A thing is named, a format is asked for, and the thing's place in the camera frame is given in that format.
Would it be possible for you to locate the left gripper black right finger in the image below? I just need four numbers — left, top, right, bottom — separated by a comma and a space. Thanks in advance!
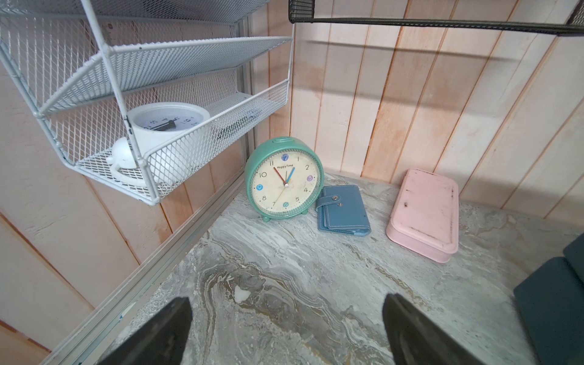
382, 294, 482, 365

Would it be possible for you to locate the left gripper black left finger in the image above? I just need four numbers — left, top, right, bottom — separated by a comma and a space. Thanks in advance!
100, 297, 193, 365

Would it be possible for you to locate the teal drawer cabinet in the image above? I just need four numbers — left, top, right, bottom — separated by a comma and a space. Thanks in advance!
514, 236, 583, 364

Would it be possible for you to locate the pink notebook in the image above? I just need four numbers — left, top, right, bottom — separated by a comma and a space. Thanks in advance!
386, 168, 459, 263

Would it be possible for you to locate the small blue notebook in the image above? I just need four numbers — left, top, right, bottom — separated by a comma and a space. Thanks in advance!
316, 185, 371, 237

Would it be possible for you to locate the green round alarm clock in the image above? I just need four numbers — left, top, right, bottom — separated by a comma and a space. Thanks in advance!
245, 137, 325, 222

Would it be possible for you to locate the white mug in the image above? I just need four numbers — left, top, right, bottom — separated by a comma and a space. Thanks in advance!
106, 102, 211, 187

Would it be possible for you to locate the black mesh basket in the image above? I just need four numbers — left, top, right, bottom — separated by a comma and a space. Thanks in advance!
288, 1, 583, 37

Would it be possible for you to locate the white wire shelf rack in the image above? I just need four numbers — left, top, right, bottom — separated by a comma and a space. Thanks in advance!
1, 1, 294, 205

